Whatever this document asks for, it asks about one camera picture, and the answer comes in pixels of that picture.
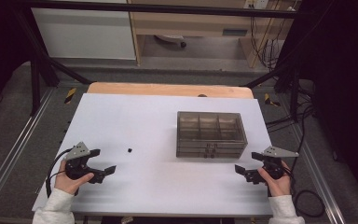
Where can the smoked transparent drawer cabinet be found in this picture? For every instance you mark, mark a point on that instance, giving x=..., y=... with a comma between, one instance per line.
x=209, y=124

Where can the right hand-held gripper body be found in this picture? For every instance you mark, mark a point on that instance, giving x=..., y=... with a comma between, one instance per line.
x=275, y=163

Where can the black metal frame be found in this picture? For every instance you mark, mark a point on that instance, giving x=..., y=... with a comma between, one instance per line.
x=155, y=8

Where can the wooden desk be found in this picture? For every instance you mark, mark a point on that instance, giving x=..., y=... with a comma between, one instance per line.
x=192, y=23

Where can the person's left hand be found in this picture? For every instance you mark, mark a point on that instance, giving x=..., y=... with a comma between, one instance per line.
x=70, y=183

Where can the person's right hand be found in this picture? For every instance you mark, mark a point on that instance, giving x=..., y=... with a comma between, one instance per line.
x=278, y=185

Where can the white cabinet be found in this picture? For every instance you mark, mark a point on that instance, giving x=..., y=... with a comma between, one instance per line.
x=84, y=34

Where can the black curtain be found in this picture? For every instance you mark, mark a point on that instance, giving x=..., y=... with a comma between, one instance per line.
x=345, y=77
x=0, y=46

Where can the wooden table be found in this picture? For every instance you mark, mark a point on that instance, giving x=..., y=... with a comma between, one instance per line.
x=167, y=90

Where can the aluminium rail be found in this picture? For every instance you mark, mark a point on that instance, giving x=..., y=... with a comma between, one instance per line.
x=15, y=146
x=317, y=174

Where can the white power strip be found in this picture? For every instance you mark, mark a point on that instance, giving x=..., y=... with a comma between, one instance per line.
x=256, y=3

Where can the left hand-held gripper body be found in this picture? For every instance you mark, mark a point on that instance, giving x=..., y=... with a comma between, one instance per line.
x=79, y=166

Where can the chair base with caster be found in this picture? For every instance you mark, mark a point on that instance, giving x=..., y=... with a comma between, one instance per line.
x=171, y=38

